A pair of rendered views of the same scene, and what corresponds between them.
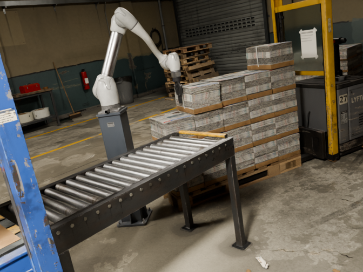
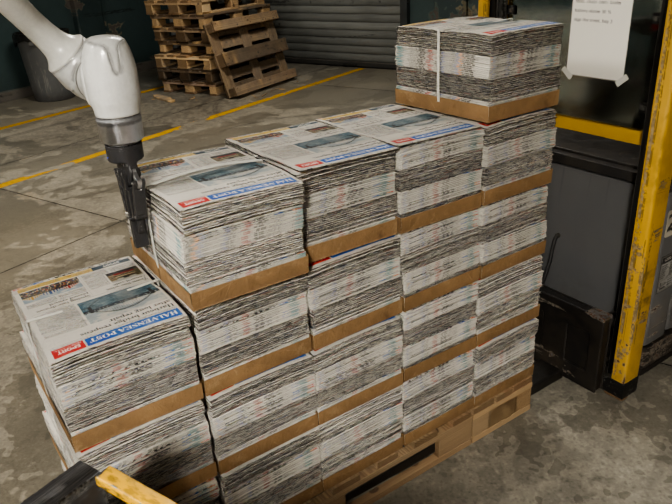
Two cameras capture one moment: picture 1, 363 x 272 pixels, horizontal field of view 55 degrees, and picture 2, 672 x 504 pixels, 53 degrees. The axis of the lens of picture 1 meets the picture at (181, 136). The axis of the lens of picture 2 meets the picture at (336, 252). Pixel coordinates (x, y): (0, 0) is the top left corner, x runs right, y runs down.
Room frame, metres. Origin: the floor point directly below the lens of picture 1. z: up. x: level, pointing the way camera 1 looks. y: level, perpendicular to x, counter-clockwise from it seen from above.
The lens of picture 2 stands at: (1.70, -0.21, 1.52)
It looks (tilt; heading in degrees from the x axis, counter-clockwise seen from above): 25 degrees down; 349
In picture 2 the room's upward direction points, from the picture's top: 3 degrees counter-clockwise
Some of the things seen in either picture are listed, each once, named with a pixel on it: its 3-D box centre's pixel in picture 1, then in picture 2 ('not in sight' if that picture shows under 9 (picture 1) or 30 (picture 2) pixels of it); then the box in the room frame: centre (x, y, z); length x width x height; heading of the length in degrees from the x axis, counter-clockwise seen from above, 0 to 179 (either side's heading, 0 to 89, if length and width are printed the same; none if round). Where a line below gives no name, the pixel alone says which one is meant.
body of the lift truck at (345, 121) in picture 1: (330, 113); (611, 237); (3.86, -1.73, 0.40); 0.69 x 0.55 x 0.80; 23
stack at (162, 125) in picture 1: (217, 147); (280, 380); (3.25, -0.33, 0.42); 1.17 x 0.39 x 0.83; 113
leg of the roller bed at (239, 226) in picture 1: (235, 201); not in sight; (2.19, -0.29, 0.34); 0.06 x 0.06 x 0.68; 44
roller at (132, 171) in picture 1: (127, 172); not in sight; (1.93, 0.34, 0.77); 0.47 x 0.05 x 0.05; 44
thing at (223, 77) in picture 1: (221, 77); (308, 143); (3.31, -0.46, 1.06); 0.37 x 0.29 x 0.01; 22
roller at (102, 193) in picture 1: (89, 190); not in sight; (1.75, 0.53, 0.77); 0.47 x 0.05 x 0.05; 44
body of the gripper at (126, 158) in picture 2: (177, 82); (126, 163); (3.13, -0.04, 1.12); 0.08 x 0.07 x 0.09; 23
